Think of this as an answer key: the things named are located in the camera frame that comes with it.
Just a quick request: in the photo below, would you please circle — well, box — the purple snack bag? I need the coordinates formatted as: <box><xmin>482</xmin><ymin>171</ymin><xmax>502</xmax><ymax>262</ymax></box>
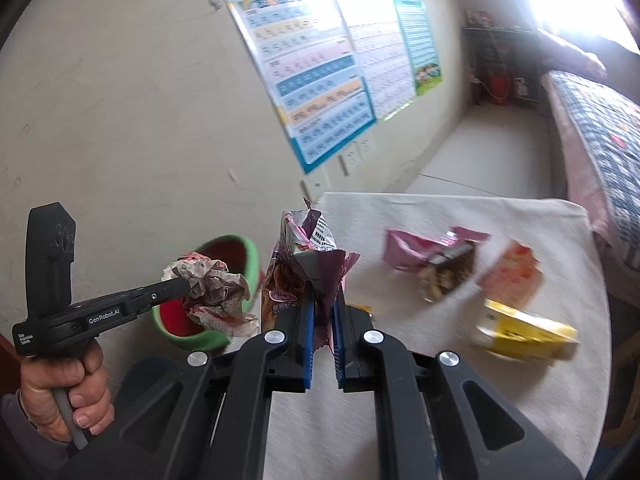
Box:
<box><xmin>260</xmin><ymin>204</ymin><xmax>360</xmax><ymax>349</ymax></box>

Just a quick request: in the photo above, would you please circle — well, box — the pink wrapper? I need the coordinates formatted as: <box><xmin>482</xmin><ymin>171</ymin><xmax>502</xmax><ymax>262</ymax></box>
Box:
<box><xmin>383</xmin><ymin>226</ymin><xmax>490</xmax><ymax>273</ymax></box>

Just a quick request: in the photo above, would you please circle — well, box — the grey white snack bag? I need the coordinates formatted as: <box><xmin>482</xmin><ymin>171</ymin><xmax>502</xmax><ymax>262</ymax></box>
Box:
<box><xmin>163</xmin><ymin>252</ymin><xmax>258</xmax><ymax>338</ymax></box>

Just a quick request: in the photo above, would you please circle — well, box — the brown chocolate wrapper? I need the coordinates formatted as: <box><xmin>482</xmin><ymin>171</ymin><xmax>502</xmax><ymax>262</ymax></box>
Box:
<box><xmin>418</xmin><ymin>242</ymin><xmax>476</xmax><ymax>304</ymax></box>

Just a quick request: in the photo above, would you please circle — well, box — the yellow snack wrapper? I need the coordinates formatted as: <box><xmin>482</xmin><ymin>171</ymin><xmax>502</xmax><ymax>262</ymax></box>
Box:
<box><xmin>472</xmin><ymin>299</ymin><xmax>579</xmax><ymax>363</ymax></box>

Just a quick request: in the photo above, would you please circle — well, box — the green red trash bin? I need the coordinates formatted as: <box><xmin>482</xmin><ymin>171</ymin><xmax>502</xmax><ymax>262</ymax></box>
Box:
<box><xmin>153</xmin><ymin>234</ymin><xmax>262</xmax><ymax>351</ymax></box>

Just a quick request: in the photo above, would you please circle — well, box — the person's left hand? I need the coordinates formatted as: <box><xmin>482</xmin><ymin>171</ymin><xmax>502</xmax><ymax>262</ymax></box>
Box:
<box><xmin>18</xmin><ymin>340</ymin><xmax>115</xmax><ymax>442</ymax></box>

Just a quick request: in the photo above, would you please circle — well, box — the white towel table cover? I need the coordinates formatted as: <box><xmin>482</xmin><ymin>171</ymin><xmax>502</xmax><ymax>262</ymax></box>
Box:
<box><xmin>264</xmin><ymin>193</ymin><xmax>611</xmax><ymax>479</ymax></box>

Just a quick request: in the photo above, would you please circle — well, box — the red bucket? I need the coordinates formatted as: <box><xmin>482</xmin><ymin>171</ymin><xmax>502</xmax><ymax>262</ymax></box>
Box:
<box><xmin>488</xmin><ymin>72</ymin><xmax>510</xmax><ymax>106</ymax></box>

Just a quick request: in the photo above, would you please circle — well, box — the dark metal shelf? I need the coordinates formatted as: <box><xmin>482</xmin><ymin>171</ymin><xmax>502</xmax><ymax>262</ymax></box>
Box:
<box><xmin>462</xmin><ymin>25</ymin><xmax>541</xmax><ymax>110</ymax></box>

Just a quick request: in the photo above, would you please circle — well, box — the bed with plaid quilt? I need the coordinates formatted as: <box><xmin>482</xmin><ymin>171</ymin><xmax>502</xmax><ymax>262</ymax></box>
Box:
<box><xmin>541</xmin><ymin>70</ymin><xmax>639</xmax><ymax>271</ymax></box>

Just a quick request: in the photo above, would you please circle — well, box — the white wall switch plate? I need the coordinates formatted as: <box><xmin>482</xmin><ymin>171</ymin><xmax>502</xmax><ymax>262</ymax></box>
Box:
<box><xmin>300</xmin><ymin>168</ymin><xmax>331</xmax><ymax>204</ymax></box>

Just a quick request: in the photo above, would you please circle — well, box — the white wall socket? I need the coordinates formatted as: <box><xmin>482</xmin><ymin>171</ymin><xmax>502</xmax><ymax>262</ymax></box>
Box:
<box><xmin>340</xmin><ymin>139</ymin><xmax>375</xmax><ymax>177</ymax></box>

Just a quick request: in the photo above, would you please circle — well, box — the green multiplication wall poster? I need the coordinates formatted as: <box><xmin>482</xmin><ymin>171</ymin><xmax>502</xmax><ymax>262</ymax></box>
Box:
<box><xmin>393</xmin><ymin>0</ymin><xmax>442</xmax><ymax>96</ymax></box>

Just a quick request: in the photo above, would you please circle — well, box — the pinyin alphabet wall poster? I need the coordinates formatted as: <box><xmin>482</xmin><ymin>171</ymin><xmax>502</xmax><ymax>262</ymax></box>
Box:
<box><xmin>224</xmin><ymin>0</ymin><xmax>375</xmax><ymax>174</ymax></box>

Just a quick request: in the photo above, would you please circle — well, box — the white table wall poster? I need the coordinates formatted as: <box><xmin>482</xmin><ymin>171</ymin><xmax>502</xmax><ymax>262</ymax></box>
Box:
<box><xmin>336</xmin><ymin>0</ymin><xmax>416</xmax><ymax>120</ymax></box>

